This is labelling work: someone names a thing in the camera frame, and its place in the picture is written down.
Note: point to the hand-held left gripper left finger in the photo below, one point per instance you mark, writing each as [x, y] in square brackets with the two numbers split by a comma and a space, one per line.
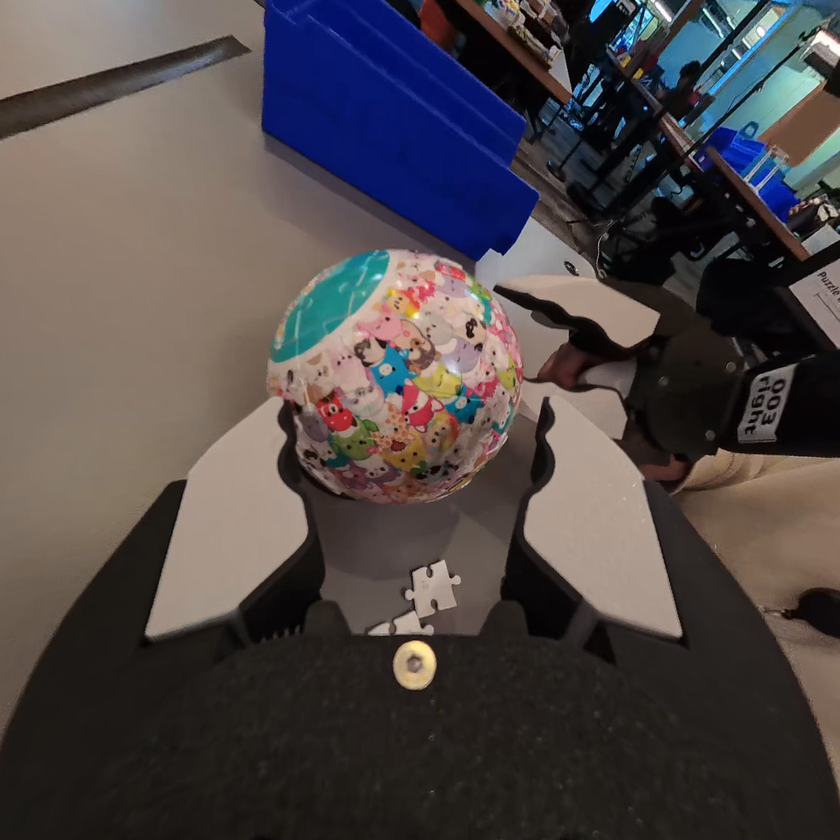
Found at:
[229, 538]

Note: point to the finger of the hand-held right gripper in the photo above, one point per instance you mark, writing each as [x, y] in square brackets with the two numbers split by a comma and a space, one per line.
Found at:
[604, 305]
[604, 410]

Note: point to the colourful puzzle ball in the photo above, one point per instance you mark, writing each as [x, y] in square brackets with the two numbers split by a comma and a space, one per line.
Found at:
[394, 380]

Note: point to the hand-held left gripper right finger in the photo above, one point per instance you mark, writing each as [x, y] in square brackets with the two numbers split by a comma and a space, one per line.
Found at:
[590, 538]

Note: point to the black tape strip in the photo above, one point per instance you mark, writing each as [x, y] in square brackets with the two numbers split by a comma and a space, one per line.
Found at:
[118, 88]

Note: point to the wooden table with bins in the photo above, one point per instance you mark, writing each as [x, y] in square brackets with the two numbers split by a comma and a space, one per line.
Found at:
[754, 190]

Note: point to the grey-backed puzzle piece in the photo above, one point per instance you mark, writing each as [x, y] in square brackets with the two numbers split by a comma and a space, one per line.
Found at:
[433, 587]
[403, 625]

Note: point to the person's right forearm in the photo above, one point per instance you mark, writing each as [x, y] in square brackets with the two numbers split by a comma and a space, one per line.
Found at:
[774, 472]

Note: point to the long wooden table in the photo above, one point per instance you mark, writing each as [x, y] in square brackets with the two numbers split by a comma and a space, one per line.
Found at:
[518, 46]

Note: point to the stacked blue plastic bins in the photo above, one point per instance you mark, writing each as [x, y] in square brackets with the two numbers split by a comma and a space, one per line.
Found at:
[394, 131]

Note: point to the black badge reel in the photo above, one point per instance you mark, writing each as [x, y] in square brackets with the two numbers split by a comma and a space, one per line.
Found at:
[820, 610]

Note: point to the printed task sign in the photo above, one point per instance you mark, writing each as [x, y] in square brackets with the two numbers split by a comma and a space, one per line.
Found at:
[820, 295]

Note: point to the row of small blue bins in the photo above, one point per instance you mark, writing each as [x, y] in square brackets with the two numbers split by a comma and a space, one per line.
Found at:
[741, 157]

